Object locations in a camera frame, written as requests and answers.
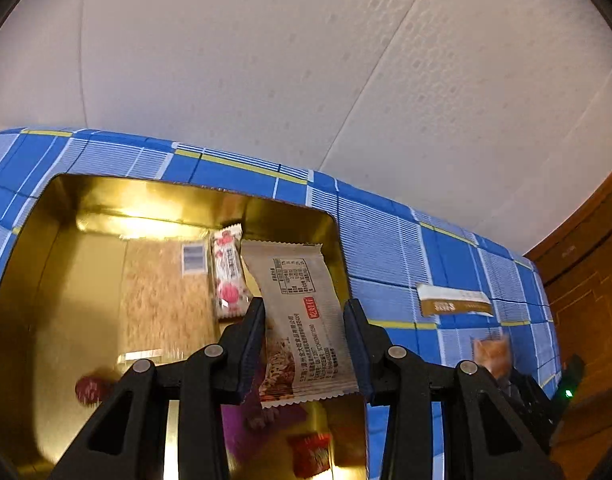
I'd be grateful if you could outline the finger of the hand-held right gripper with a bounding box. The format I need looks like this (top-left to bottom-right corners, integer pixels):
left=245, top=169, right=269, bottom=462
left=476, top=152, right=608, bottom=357
left=506, top=367, right=556, bottom=450

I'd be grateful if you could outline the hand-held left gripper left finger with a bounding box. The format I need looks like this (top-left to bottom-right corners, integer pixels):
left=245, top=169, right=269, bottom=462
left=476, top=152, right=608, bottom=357
left=48, top=297, right=267, bottom=480

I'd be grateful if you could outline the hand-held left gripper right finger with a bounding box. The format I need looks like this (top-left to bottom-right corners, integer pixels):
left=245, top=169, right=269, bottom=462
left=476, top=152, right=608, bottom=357
left=343, top=298, right=567, bottom=480

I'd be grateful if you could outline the clear orange cracker packet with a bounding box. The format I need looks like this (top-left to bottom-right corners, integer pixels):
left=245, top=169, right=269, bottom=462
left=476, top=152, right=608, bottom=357
left=471, top=335, right=512, bottom=378

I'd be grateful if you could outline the beige snack bar packet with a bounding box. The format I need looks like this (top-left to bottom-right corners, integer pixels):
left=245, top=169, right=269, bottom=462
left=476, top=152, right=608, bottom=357
left=240, top=239, right=359, bottom=409

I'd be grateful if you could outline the purple snack packet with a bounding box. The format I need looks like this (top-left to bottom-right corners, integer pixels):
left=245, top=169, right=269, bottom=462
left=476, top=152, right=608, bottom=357
left=221, top=402, right=307, bottom=463

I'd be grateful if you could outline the pink and white snack packet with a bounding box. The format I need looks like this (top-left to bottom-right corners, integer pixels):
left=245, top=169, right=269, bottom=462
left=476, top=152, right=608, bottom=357
left=209, top=224, right=252, bottom=321

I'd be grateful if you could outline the small red snack packet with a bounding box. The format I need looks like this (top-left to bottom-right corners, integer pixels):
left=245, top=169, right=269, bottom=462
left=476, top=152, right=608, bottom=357
left=287, top=432, right=333, bottom=478

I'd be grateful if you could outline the clear rice cracker packet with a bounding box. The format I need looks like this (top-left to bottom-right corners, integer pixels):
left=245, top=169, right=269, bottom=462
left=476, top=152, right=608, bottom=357
left=117, top=237, right=222, bottom=366

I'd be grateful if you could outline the red gold-print snack packet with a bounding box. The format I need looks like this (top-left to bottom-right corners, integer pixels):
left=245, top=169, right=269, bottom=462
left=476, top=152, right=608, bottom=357
left=74, top=374, right=118, bottom=406

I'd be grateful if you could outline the gold tin box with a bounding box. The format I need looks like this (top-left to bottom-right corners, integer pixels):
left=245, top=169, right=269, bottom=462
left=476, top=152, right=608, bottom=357
left=0, top=174, right=372, bottom=480

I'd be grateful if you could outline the blue plaid bed sheet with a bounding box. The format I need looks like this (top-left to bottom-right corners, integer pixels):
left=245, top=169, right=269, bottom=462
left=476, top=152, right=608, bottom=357
left=0, top=127, right=557, bottom=480

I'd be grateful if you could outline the white and gold snack packet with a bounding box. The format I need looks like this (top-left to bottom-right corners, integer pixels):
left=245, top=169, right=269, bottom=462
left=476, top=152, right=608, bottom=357
left=416, top=282, right=494, bottom=318

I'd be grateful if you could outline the wooden headboard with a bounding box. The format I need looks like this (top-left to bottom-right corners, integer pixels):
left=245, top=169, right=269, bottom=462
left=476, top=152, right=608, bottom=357
left=523, top=160, right=612, bottom=480

